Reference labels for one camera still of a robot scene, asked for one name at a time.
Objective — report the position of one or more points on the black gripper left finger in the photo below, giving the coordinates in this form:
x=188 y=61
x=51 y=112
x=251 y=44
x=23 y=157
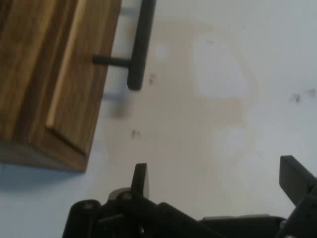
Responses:
x=141 y=181

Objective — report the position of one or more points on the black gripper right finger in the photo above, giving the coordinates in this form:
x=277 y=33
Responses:
x=292 y=176

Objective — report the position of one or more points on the light wooden drawer front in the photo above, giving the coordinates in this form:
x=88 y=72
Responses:
x=81 y=81

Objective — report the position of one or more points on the brown wooden drawer box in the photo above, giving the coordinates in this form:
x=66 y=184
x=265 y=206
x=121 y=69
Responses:
x=27 y=74

